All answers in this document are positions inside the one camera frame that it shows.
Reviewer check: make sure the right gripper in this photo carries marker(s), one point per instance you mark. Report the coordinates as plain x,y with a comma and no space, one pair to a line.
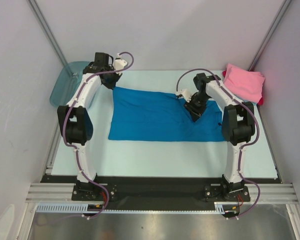
196,107

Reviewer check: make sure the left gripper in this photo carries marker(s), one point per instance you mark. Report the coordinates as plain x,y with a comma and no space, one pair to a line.
112,85

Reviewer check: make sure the blue t-shirt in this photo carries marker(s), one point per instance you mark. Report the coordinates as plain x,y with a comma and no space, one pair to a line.
161,117

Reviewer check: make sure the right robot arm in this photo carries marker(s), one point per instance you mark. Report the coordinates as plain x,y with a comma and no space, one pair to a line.
238,122

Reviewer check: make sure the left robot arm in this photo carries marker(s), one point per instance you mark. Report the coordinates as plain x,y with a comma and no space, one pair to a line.
75,124

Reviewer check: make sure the teal translucent plastic bin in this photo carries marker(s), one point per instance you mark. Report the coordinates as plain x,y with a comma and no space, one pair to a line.
67,83

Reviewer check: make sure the pink folded t-shirt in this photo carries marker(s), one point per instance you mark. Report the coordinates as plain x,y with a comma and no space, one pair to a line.
243,82

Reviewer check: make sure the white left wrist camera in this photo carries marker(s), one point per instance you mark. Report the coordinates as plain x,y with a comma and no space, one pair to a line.
119,63

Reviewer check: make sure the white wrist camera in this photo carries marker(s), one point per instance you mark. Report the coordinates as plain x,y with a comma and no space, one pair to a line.
184,94
119,63

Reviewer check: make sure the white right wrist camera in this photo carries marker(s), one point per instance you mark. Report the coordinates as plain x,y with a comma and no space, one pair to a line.
184,94

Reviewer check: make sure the left aluminium frame post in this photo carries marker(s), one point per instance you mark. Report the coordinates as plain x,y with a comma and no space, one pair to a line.
38,13

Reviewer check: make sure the aluminium frame post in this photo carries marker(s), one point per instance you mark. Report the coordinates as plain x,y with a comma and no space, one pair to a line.
38,13
270,33

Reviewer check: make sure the right aluminium frame post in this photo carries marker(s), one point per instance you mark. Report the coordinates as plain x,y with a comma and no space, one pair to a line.
270,33

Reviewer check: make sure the white slotted cable duct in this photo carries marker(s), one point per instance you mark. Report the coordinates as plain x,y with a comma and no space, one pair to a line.
86,208

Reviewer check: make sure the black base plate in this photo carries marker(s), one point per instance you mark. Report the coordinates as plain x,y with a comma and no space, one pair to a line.
154,193

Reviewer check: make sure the aluminium front rail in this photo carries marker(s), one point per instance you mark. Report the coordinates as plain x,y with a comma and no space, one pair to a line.
62,192

